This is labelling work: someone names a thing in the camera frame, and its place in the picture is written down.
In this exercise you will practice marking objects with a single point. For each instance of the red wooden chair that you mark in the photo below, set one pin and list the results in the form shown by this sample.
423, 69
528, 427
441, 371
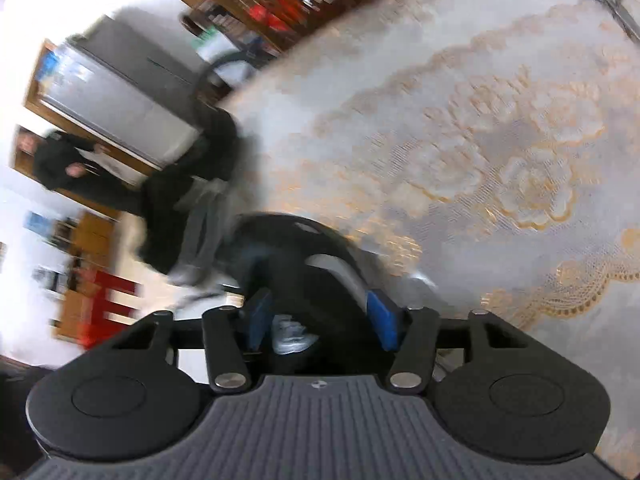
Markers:
110, 285

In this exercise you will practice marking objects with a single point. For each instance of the grey refrigerator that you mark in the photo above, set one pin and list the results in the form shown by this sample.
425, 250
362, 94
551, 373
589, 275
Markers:
115, 95

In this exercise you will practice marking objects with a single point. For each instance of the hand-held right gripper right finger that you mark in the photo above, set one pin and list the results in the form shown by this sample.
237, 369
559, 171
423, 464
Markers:
382, 320

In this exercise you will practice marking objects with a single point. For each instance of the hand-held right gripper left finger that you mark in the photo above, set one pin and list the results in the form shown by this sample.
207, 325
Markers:
260, 320

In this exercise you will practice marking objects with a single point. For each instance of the black bicycle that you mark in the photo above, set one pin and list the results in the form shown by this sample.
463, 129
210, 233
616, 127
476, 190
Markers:
200, 80

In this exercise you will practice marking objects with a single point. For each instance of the beige lace tablecloth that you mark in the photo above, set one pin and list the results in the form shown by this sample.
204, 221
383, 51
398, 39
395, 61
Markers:
450, 135

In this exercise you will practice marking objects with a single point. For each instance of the black silver sneaker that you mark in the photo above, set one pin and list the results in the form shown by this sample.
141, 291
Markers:
280, 240
165, 210

